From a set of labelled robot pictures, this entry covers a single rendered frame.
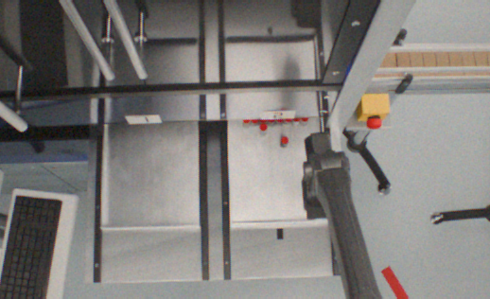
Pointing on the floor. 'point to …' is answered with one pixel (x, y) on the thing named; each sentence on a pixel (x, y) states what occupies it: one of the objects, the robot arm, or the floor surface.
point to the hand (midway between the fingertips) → (314, 208)
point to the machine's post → (368, 58)
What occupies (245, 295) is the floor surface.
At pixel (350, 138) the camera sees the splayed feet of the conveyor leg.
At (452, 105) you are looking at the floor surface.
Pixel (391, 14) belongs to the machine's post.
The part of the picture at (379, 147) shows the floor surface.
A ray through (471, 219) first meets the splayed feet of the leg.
